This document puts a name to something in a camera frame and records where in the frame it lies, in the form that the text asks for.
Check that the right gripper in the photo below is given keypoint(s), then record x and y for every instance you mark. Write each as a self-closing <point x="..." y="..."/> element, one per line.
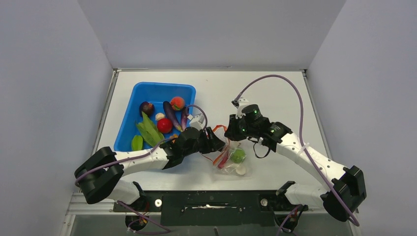
<point x="232" y="132"/>

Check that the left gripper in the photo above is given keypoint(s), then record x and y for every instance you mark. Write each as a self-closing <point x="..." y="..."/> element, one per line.
<point x="212" y="143"/>

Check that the clear zip top bag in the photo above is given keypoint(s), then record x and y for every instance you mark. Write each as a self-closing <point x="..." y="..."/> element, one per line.
<point x="231" y="162"/>

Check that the fake purple eggplant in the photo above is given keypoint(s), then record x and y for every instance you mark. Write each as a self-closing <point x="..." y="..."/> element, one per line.
<point x="171" y="115"/>
<point x="184" y="118"/>

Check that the small fake white mushroom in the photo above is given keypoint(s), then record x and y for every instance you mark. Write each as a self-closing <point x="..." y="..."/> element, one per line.
<point x="159" y="116"/>

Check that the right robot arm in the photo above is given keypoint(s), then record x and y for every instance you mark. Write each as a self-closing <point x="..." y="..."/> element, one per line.
<point x="343" y="188"/>

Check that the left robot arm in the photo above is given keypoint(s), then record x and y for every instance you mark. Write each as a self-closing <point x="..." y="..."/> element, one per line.
<point x="100" y="177"/>

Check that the fake red chili pepper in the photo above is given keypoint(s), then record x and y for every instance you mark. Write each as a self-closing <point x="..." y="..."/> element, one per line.
<point x="224" y="159"/>

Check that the green fake bumpy vegetable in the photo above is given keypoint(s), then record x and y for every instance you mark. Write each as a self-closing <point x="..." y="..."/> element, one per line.
<point x="238" y="156"/>

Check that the white fake garlic piece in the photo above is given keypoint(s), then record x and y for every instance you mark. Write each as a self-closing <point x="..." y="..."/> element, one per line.
<point x="240" y="170"/>

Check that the fake peach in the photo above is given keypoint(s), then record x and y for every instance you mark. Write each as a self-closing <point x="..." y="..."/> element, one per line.
<point x="177" y="103"/>

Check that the green fake leafy vegetable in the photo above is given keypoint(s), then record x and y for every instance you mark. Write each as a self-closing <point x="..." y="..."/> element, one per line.
<point x="149" y="132"/>

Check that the fake dark plum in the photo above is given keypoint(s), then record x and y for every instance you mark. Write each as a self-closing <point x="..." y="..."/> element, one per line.
<point x="146" y="108"/>

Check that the green fake lime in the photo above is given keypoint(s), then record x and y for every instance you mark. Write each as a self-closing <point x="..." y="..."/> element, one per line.
<point x="137" y="143"/>

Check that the blue plastic bin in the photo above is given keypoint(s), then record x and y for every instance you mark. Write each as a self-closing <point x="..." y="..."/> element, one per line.
<point x="154" y="93"/>

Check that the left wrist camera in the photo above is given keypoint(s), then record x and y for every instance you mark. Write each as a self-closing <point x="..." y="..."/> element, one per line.
<point x="197" y="121"/>

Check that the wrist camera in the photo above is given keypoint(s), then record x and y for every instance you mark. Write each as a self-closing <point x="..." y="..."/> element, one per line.
<point x="240" y="103"/>
<point x="197" y="121"/>

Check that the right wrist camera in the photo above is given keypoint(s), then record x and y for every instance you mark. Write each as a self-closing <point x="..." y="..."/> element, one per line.
<point x="240" y="103"/>

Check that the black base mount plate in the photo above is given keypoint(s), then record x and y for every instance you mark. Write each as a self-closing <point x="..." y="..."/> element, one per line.
<point x="265" y="219"/>

